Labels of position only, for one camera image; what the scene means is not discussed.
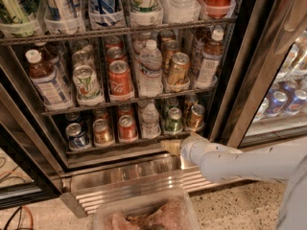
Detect silver blue can top shelf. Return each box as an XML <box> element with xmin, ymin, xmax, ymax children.
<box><xmin>44</xmin><ymin>0</ymin><xmax>85</xmax><ymax>35</ymax></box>

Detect steel fridge base grille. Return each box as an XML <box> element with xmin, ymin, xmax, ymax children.
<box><xmin>60</xmin><ymin>144</ymin><xmax>250</xmax><ymax>218</ymax></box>

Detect gold can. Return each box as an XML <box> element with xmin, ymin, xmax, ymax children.
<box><xmin>166</xmin><ymin>52</ymin><xmax>190</xmax><ymax>92</ymax></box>
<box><xmin>93</xmin><ymin>119</ymin><xmax>114</xmax><ymax>147</ymax></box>
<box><xmin>162</xmin><ymin>40</ymin><xmax>180</xmax><ymax>74</ymax></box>
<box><xmin>93</xmin><ymin>107</ymin><xmax>109</xmax><ymax>121</ymax></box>

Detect red can bottom rear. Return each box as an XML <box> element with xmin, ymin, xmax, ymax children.
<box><xmin>117</xmin><ymin>103</ymin><xmax>134</xmax><ymax>118</ymax></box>

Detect red can bottom front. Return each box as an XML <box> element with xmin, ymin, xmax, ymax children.
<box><xmin>118</xmin><ymin>115</ymin><xmax>138</xmax><ymax>141</ymax></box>

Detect white green can top shelf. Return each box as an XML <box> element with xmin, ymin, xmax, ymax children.
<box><xmin>130</xmin><ymin>0</ymin><xmax>159</xmax><ymax>26</ymax></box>

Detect brown can bottom right front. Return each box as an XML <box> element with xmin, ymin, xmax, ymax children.
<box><xmin>187</xmin><ymin>104</ymin><xmax>205</xmax><ymax>128</ymax></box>

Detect brown can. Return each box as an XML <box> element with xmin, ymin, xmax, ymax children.
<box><xmin>183</xmin><ymin>93</ymin><xmax>199</xmax><ymax>115</ymax></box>
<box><xmin>187</xmin><ymin>104</ymin><xmax>205</xmax><ymax>128</ymax></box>

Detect tea bottle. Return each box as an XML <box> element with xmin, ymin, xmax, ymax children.
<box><xmin>196</xmin><ymin>27</ymin><xmax>224</xmax><ymax>88</ymax></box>
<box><xmin>25</xmin><ymin>49</ymin><xmax>73</xmax><ymax>110</ymax></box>

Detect red orange cables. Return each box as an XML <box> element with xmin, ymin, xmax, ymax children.
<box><xmin>2</xmin><ymin>205</ymin><xmax>35</xmax><ymax>230</ymax></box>

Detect blue pepsi can right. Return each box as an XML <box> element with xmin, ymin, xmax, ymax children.
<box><xmin>284</xmin><ymin>89</ymin><xmax>307</xmax><ymax>115</ymax></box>

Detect brown can bottom right rear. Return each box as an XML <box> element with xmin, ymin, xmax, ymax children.
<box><xmin>183</xmin><ymin>93</ymin><xmax>199</xmax><ymax>115</ymax></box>

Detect small water bottle bottom shelf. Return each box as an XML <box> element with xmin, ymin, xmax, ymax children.
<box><xmin>141</xmin><ymin>103</ymin><xmax>160</xmax><ymax>139</ymax></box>

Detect green can top left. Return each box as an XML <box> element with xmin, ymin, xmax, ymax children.
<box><xmin>0</xmin><ymin>0</ymin><xmax>40</xmax><ymax>37</ymax></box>

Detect tea bottle middle left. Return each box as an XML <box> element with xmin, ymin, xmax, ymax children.
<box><xmin>25</xmin><ymin>49</ymin><xmax>73</xmax><ymax>110</ymax></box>

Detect glass fridge door right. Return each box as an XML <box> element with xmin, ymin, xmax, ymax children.
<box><xmin>219</xmin><ymin>0</ymin><xmax>307</xmax><ymax>148</ymax></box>

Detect clear plastic food container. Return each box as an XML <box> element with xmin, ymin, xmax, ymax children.
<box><xmin>94</xmin><ymin>188</ymin><xmax>201</xmax><ymax>230</ymax></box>

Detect gold can bottom rear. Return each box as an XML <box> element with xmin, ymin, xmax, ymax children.
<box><xmin>93</xmin><ymin>107</ymin><xmax>109</xmax><ymax>121</ymax></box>

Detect green soda can behind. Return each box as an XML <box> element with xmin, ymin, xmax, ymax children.
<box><xmin>162</xmin><ymin>97</ymin><xmax>178</xmax><ymax>117</ymax></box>

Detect tea bottle middle right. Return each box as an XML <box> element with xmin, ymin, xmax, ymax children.
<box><xmin>196</xmin><ymin>27</ymin><xmax>224</xmax><ymax>88</ymax></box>

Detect red cola can middle front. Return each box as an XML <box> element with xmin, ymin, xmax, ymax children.
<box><xmin>108</xmin><ymin>60</ymin><xmax>133</xmax><ymax>97</ymax></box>

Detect blue pepsi can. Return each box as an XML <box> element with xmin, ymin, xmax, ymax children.
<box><xmin>284</xmin><ymin>89</ymin><xmax>307</xmax><ymax>115</ymax></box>
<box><xmin>265</xmin><ymin>91</ymin><xmax>288</xmax><ymax>117</ymax></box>

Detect blue pepsi can left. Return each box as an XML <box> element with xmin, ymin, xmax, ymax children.
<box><xmin>265</xmin><ymin>91</ymin><xmax>288</xmax><ymax>117</ymax></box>

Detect gold can bottom front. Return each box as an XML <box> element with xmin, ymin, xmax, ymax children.
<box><xmin>93</xmin><ymin>119</ymin><xmax>114</xmax><ymax>147</ymax></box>

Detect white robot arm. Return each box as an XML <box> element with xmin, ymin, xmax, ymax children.
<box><xmin>161</xmin><ymin>133</ymin><xmax>307</xmax><ymax>230</ymax></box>

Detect water bottle top shelf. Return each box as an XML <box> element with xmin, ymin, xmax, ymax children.
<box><xmin>160</xmin><ymin>0</ymin><xmax>201</xmax><ymax>24</ymax></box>

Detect blue white can top shelf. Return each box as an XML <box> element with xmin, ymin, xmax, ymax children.
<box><xmin>88</xmin><ymin>0</ymin><xmax>125</xmax><ymax>30</ymax></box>

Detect water bottle middle shelf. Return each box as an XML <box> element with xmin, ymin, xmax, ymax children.
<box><xmin>139</xmin><ymin>39</ymin><xmax>163</xmax><ymax>98</ymax></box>

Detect green soda can front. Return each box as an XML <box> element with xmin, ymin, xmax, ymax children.
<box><xmin>164</xmin><ymin>107</ymin><xmax>183</xmax><ymax>133</ymax></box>

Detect white green can middle front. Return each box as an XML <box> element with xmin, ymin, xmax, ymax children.
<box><xmin>73</xmin><ymin>65</ymin><xmax>104</xmax><ymax>106</ymax></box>

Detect gold can middle front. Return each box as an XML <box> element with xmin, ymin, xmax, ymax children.
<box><xmin>166</xmin><ymin>52</ymin><xmax>190</xmax><ymax>92</ymax></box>

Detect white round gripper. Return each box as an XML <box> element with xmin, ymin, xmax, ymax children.
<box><xmin>160</xmin><ymin>136</ymin><xmax>240</xmax><ymax>166</ymax></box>

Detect blue can bottom front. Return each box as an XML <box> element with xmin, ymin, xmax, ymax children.
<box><xmin>65</xmin><ymin>123</ymin><xmax>91</xmax><ymax>150</ymax></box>

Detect blue can bottom rear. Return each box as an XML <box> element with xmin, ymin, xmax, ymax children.
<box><xmin>65</xmin><ymin>112</ymin><xmax>84</xmax><ymax>127</ymax></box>

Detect green soda can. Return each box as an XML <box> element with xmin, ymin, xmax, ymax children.
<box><xmin>162</xmin><ymin>97</ymin><xmax>178</xmax><ymax>117</ymax></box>
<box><xmin>164</xmin><ymin>107</ymin><xmax>183</xmax><ymax>133</ymax></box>

